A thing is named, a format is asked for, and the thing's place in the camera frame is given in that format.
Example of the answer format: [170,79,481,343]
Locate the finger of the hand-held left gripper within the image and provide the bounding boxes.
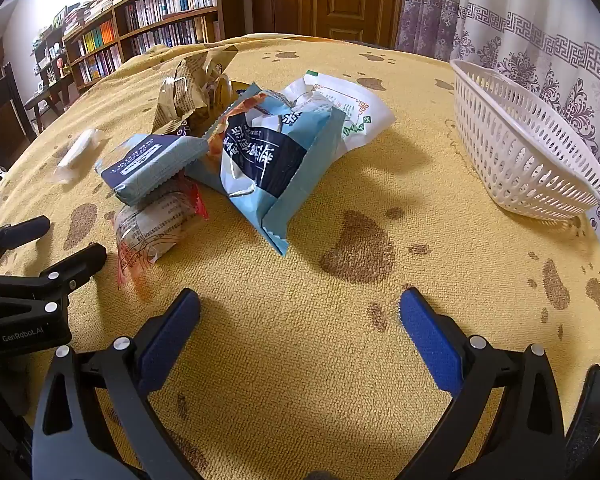
[0,242,108,313]
[0,215,51,271]

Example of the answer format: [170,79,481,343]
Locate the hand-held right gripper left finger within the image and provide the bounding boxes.
[32,287,203,480]

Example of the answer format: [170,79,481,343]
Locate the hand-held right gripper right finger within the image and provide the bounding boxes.
[399,287,567,480]

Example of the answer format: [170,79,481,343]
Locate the clear red bread packet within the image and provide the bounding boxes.
[114,180,208,291]

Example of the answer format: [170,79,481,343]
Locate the white stick packet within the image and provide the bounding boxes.
[54,128,105,183]

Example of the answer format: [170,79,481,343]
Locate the small blue snack packet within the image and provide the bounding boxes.
[95,132,211,206]

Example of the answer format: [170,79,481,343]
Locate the brown printed snack packet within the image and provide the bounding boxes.
[195,44,241,111]
[152,57,221,135]

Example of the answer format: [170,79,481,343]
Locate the white plastic basket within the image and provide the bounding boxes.
[450,59,600,222]

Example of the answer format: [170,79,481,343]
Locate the large blue snack bag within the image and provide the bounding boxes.
[185,85,348,258]

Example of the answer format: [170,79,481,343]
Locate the white green snack bag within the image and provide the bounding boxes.
[280,71,397,153]

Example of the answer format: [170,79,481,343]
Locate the dark wooden chair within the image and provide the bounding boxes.
[0,62,37,181]

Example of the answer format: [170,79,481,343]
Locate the yellow paw print blanket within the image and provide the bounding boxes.
[0,34,600,480]

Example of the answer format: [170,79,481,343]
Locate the small dark shelf rack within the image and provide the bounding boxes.
[24,25,77,131]

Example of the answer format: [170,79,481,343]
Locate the stack of books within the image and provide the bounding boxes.
[62,0,141,36]

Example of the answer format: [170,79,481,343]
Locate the rows of shelved books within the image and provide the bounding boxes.
[77,0,221,86]

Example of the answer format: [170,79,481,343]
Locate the white purple patterned curtain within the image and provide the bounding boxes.
[395,0,600,286]

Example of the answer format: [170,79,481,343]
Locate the brown wooden door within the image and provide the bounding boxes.
[250,0,408,48]

